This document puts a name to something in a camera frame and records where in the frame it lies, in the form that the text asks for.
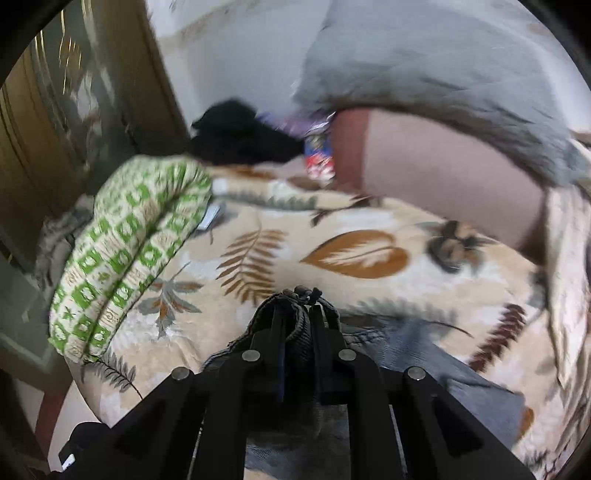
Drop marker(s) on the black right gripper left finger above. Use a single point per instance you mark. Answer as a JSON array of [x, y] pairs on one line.
[[191, 426]]

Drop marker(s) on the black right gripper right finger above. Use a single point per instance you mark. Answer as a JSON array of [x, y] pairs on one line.
[[414, 411]]

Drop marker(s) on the grey blue denim pants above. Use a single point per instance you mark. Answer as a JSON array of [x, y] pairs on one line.
[[302, 396]]

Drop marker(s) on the beige leaf print blanket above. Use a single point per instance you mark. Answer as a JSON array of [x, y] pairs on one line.
[[378, 261]]

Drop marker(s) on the green white patterned quilt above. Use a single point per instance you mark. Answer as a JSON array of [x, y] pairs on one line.
[[142, 215]]

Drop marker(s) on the cream floral sheet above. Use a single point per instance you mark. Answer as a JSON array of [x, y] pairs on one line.
[[567, 229]]

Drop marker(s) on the colourful snack packet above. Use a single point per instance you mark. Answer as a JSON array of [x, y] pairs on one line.
[[319, 161]]

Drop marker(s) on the black cloth bundle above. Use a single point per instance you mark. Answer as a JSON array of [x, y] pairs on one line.
[[229, 133]]

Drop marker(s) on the wooden glass cabinet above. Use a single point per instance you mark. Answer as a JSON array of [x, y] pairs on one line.
[[88, 91]]

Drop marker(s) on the grey quilted pillow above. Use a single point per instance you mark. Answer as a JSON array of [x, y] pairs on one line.
[[490, 69]]

